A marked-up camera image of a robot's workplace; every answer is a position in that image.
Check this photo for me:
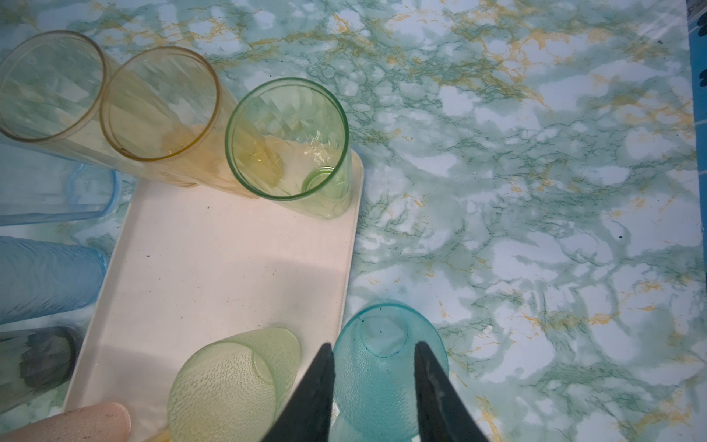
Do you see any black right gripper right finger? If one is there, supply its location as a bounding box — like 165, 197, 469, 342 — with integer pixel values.
414, 342, 488, 442

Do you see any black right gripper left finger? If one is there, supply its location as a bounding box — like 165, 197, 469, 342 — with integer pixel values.
263, 343, 335, 442

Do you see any frosted light green glass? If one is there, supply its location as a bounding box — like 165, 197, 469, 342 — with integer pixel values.
168, 327, 301, 441

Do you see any frosted pink glass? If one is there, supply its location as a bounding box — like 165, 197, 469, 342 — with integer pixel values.
1, 403, 131, 442

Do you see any green clear glass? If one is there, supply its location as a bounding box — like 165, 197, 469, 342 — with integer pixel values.
225, 77, 354, 219

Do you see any blue clear glass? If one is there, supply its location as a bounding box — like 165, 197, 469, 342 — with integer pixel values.
1, 236, 108, 324

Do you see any yellow glass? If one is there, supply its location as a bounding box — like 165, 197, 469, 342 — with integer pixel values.
99, 46, 251, 197
1, 31, 169, 182

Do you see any teal clear glass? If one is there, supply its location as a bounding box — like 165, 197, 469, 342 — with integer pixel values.
1, 144, 121, 226

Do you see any olive clear small glass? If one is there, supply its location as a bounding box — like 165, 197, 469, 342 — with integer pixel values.
144, 430, 171, 442

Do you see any beige rectangular tray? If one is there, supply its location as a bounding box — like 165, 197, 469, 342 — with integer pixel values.
64, 156, 364, 441

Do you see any teal glass right upper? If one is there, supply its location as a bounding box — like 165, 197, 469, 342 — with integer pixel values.
330, 299, 449, 441

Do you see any dark grey clear glass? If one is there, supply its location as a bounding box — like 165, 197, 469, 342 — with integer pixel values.
1, 326, 83, 413

